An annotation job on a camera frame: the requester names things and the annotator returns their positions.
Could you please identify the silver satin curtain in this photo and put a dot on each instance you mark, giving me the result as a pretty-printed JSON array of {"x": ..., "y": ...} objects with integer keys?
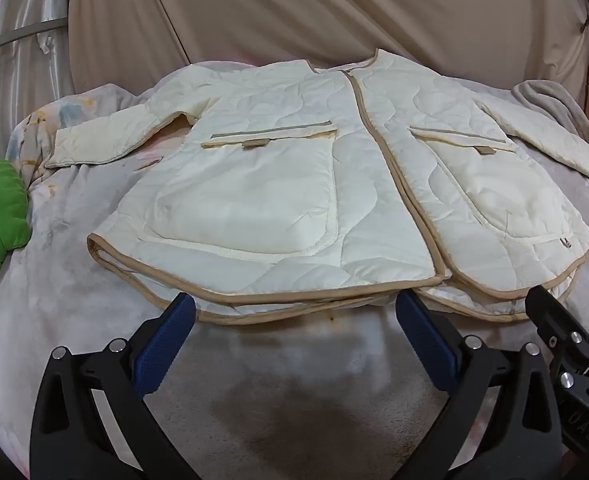
[{"x": 19, "y": 85}]

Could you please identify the cream quilted jacket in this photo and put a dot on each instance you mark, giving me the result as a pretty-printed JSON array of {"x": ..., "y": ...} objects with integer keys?
[{"x": 274, "y": 200}]

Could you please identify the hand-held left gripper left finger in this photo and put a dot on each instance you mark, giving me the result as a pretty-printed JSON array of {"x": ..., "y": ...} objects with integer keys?
[{"x": 167, "y": 340}]

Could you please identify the beige draped cloth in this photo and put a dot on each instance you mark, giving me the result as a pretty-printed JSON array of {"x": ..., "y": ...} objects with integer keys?
[{"x": 274, "y": 10}]

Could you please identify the grey floral fleece blanket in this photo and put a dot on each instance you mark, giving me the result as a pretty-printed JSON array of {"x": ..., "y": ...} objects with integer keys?
[{"x": 299, "y": 385}]

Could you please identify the metal rail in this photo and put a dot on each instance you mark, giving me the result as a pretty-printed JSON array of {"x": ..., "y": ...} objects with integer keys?
[{"x": 24, "y": 31}]

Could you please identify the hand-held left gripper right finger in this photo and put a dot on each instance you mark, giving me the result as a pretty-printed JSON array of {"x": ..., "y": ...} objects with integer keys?
[{"x": 422, "y": 340}]

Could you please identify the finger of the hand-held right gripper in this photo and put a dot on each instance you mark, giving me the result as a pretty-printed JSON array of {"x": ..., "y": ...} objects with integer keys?
[{"x": 554, "y": 320}]

